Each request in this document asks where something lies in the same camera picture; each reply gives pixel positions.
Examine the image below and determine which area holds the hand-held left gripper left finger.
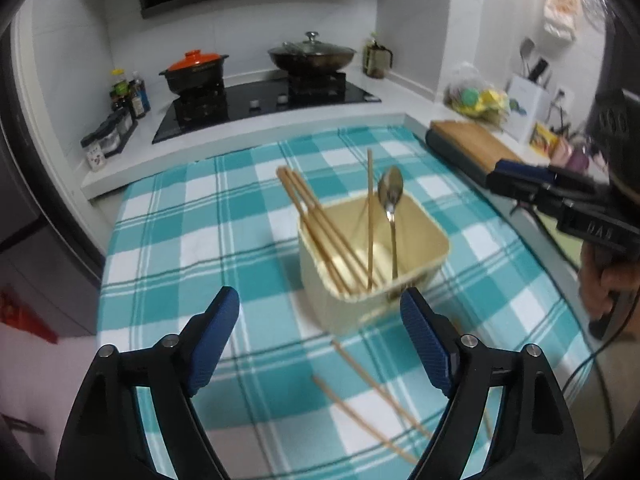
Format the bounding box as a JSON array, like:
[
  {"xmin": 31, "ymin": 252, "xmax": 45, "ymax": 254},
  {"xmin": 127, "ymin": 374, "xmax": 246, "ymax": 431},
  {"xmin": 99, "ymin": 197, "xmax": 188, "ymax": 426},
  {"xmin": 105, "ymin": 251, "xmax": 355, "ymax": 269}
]
[{"xmin": 55, "ymin": 286, "xmax": 240, "ymax": 480}]

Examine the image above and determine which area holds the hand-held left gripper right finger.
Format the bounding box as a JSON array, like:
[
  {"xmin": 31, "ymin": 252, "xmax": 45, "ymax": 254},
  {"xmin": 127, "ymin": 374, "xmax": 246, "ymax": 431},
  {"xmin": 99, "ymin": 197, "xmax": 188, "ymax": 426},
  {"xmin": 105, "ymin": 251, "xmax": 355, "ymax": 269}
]
[{"xmin": 400, "ymin": 287, "xmax": 583, "ymax": 480}]

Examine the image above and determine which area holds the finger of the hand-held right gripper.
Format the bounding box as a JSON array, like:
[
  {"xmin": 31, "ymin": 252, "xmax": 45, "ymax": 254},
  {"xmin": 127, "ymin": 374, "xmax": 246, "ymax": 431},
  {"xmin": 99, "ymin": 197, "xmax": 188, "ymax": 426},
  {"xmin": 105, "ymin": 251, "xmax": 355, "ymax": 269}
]
[
  {"xmin": 486, "ymin": 170, "xmax": 568, "ymax": 218},
  {"xmin": 494, "ymin": 158, "xmax": 608, "ymax": 196}
]

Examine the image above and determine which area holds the wooden chopstick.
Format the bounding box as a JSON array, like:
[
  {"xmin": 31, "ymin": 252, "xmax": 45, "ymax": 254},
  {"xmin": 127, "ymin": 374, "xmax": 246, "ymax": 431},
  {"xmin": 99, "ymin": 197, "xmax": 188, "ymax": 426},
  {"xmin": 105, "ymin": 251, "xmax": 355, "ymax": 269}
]
[
  {"xmin": 330, "ymin": 340, "xmax": 434, "ymax": 439},
  {"xmin": 282, "ymin": 167, "xmax": 362, "ymax": 294},
  {"xmin": 312, "ymin": 375, "xmax": 419, "ymax": 465},
  {"xmin": 276, "ymin": 168, "xmax": 349, "ymax": 295},
  {"xmin": 291, "ymin": 168, "xmax": 374, "ymax": 289}
]

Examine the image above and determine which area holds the cream utensil holder box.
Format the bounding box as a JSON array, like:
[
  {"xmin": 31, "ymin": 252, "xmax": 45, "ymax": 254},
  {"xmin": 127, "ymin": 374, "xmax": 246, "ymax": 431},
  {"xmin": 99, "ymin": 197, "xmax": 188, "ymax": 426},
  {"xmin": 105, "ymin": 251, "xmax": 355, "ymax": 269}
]
[{"xmin": 297, "ymin": 192, "xmax": 450, "ymax": 336}]

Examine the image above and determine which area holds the silver spoon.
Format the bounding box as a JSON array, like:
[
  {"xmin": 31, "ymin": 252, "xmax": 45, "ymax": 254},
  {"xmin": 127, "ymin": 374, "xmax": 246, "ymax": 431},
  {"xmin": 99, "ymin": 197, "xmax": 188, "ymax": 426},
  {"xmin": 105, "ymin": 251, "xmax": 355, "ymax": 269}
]
[{"xmin": 377, "ymin": 166, "xmax": 405, "ymax": 281}]

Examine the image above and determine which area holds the person's right hand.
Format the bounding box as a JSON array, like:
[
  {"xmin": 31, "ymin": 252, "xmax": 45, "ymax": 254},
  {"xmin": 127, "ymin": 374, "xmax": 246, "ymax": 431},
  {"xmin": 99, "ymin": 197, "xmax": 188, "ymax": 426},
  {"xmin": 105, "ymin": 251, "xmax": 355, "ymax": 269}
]
[{"xmin": 579, "ymin": 244, "xmax": 640, "ymax": 323}]

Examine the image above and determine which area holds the yellow printed cup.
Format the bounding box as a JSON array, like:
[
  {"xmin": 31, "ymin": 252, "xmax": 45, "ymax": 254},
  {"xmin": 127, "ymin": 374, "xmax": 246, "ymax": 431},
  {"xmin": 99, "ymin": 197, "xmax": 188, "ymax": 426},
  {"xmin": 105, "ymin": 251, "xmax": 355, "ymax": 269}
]
[{"xmin": 530, "ymin": 122, "xmax": 561, "ymax": 157}]

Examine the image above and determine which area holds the wooden cutting board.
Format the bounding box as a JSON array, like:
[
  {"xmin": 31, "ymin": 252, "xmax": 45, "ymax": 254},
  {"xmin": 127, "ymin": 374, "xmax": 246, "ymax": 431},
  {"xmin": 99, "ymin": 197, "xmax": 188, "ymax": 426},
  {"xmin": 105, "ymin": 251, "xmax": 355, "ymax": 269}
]
[{"xmin": 431, "ymin": 120, "xmax": 526, "ymax": 171}]

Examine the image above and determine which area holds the pink cup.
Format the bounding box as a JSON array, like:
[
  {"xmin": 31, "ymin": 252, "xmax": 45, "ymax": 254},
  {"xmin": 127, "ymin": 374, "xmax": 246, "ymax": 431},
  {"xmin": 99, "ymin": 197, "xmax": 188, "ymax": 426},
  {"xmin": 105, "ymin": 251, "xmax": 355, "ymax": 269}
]
[{"xmin": 552, "ymin": 137, "xmax": 576, "ymax": 166}]

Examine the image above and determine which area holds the white knife block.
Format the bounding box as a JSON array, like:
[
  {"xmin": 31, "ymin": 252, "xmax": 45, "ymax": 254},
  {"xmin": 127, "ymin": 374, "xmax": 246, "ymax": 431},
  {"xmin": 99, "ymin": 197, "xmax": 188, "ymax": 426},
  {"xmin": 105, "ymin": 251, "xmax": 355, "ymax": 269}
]
[{"xmin": 501, "ymin": 74, "xmax": 558, "ymax": 146}]

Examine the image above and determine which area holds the dark grey tray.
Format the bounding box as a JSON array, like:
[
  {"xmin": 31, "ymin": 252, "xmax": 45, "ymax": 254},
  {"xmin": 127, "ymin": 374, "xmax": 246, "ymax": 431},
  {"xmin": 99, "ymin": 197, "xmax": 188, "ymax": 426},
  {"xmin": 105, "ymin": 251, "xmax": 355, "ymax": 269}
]
[{"xmin": 425, "ymin": 129, "xmax": 491, "ymax": 190}]

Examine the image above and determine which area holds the plastic bag of sponges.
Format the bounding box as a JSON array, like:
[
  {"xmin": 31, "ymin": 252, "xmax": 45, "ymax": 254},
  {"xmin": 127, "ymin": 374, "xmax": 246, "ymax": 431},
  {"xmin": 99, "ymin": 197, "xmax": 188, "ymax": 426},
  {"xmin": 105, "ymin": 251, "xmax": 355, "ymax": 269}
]
[{"xmin": 444, "ymin": 62, "xmax": 512, "ymax": 123}]

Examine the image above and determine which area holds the teal checkered tablecloth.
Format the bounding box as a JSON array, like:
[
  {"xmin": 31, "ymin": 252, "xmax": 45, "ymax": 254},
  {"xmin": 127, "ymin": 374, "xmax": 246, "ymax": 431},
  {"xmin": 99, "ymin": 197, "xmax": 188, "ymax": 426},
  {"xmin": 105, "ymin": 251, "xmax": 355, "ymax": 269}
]
[{"xmin": 97, "ymin": 125, "xmax": 598, "ymax": 480}]

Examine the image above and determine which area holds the grey spatula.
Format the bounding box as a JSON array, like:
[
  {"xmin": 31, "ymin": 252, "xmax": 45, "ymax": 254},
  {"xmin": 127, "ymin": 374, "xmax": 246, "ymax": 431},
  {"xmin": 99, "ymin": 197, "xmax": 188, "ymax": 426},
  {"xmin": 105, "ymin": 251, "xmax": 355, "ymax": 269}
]
[{"xmin": 519, "ymin": 37, "xmax": 536, "ymax": 76}]

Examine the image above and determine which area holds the hanging printed packet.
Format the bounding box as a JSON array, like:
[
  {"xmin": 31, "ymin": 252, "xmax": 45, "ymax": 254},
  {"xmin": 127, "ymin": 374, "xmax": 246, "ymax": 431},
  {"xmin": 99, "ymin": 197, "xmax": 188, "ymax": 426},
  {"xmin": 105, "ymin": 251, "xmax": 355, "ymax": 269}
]
[{"xmin": 542, "ymin": 0, "xmax": 583, "ymax": 43}]

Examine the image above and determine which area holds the glass pitcher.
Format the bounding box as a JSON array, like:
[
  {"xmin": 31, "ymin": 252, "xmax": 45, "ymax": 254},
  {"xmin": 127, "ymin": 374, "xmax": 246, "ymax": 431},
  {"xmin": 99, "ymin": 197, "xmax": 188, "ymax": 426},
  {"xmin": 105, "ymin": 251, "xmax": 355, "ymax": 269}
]
[{"xmin": 362, "ymin": 35, "xmax": 396, "ymax": 80}]

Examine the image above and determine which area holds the red bag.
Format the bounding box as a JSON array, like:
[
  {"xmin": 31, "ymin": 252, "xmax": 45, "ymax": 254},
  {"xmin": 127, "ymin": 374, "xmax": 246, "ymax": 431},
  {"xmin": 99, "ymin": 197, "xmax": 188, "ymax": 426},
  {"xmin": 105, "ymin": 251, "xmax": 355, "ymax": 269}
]
[{"xmin": 0, "ymin": 285, "xmax": 59, "ymax": 344}]

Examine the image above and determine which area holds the black wok with glass lid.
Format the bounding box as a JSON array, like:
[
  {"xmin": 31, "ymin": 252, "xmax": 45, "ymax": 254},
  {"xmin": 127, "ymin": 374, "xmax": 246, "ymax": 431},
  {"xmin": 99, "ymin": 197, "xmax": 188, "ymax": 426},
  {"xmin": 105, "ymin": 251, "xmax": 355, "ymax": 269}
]
[{"xmin": 267, "ymin": 31, "xmax": 357, "ymax": 75}]

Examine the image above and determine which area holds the black spice jar rack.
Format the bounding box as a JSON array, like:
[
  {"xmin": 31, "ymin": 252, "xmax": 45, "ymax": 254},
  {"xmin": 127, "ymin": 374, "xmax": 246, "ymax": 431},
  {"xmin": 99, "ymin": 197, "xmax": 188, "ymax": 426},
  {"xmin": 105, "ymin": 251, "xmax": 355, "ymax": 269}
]
[{"xmin": 80, "ymin": 109, "xmax": 140, "ymax": 171}]

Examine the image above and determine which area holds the black gas stove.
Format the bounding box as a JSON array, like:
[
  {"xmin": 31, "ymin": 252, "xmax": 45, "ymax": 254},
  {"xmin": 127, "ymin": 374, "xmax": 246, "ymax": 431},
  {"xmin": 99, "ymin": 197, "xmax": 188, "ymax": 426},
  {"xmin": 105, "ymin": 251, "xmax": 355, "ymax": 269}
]
[{"xmin": 151, "ymin": 72, "xmax": 383, "ymax": 145}]

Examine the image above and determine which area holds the dark sauce bottle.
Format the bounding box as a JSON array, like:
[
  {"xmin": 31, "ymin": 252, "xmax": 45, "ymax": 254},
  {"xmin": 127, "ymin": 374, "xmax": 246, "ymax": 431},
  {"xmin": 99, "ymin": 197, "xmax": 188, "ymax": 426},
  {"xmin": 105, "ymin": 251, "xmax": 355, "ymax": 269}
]
[{"xmin": 129, "ymin": 71, "xmax": 152, "ymax": 119}]

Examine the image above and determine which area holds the yellow capped oil bottle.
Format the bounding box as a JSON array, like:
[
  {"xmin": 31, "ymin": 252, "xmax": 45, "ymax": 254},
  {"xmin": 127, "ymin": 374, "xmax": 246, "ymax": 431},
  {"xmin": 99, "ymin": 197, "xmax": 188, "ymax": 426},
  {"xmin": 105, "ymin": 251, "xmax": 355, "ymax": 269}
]
[{"xmin": 110, "ymin": 69, "xmax": 132, "ymax": 111}]

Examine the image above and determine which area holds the black pot with orange lid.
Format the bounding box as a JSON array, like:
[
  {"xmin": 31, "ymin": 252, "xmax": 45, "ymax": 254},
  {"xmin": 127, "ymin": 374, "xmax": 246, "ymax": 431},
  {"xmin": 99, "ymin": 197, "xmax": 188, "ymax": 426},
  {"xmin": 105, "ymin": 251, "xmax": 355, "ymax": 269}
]
[{"xmin": 159, "ymin": 50, "xmax": 230, "ymax": 96}]

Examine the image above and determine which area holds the black cable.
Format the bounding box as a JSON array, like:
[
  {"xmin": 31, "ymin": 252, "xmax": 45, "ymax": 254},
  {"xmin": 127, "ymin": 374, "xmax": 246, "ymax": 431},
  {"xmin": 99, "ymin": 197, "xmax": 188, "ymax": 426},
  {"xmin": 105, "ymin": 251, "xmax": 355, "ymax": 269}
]
[{"xmin": 515, "ymin": 202, "xmax": 633, "ymax": 401}]

